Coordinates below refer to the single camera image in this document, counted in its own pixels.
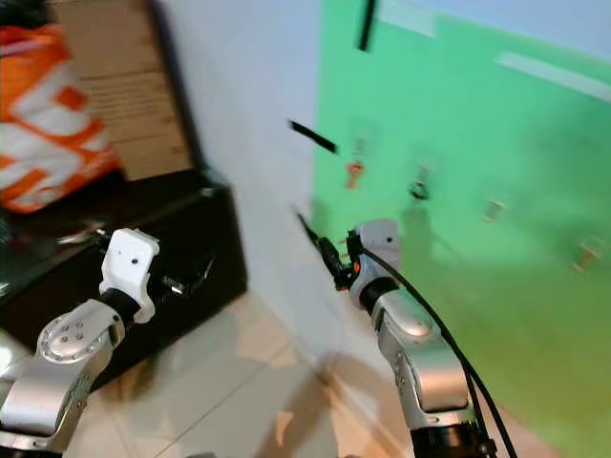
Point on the black tape strip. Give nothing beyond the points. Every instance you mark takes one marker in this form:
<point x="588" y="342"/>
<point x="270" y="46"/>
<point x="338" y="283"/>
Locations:
<point x="313" y="136"/>
<point x="367" y="24"/>
<point x="307" y="229"/>

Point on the clear wall hook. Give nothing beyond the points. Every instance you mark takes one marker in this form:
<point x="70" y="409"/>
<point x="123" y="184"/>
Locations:
<point x="423" y="173"/>
<point x="495" y="210"/>
<point x="587" y="253"/>
<point x="360" y="146"/>

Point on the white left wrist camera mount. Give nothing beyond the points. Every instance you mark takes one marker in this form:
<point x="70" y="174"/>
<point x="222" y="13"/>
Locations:
<point x="131" y="260"/>

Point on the brown cardboard box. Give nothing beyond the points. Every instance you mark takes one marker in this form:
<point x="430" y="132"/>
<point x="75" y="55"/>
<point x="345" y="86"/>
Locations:
<point x="134" y="95"/>

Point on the green wall sheet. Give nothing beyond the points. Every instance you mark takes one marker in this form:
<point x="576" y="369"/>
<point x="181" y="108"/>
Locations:
<point x="506" y="210"/>

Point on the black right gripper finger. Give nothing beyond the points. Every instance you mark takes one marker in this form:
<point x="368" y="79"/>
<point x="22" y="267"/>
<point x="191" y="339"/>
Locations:
<point x="331" y="258"/>

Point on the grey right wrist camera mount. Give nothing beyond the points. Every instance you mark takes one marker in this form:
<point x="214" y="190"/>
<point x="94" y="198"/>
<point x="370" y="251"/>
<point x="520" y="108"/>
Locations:
<point x="379" y="239"/>

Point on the orange and white bag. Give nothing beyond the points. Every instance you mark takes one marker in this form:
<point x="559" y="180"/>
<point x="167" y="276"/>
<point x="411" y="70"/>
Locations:
<point x="52" y="134"/>

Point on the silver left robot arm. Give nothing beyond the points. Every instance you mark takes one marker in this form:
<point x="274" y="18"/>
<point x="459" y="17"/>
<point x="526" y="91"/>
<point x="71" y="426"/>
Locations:
<point x="57" y="367"/>

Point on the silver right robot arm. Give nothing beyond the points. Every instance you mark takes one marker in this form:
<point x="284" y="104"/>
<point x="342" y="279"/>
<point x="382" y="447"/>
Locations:
<point x="425" y="363"/>

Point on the black low cabinet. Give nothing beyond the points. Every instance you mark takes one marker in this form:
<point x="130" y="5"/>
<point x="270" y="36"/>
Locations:
<point x="200" y="239"/>

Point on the white tape strip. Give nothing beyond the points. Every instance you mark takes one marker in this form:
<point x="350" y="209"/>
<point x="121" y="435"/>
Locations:
<point x="406" y="16"/>
<point x="554" y="76"/>

